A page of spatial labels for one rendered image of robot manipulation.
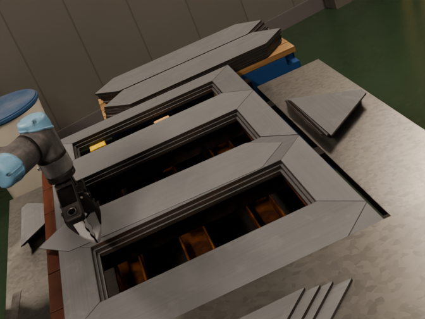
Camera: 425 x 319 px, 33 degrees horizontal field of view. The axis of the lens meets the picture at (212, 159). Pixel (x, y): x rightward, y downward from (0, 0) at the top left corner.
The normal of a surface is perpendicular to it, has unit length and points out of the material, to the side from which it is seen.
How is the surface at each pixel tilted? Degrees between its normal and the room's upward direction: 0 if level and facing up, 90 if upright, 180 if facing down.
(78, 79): 90
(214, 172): 0
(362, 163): 0
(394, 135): 0
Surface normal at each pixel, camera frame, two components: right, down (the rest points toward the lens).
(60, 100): 0.41, 0.29
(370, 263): -0.35, -0.83
